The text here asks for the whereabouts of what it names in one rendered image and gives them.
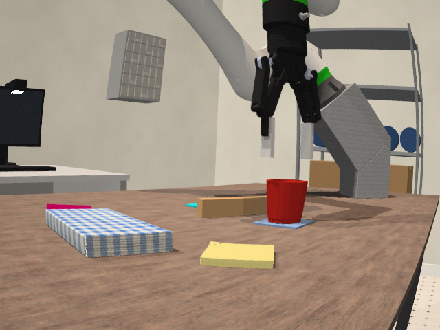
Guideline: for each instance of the red cup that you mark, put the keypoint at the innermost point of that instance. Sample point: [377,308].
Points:
[285,200]

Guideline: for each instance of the pale yellow flat block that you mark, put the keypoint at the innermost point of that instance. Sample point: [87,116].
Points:
[238,255]

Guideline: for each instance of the magenta square coaster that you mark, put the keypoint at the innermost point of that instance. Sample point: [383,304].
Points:
[58,206]

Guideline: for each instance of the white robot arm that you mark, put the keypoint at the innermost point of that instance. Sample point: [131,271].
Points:
[236,57]

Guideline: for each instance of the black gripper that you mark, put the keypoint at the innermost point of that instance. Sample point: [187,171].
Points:
[287,47]

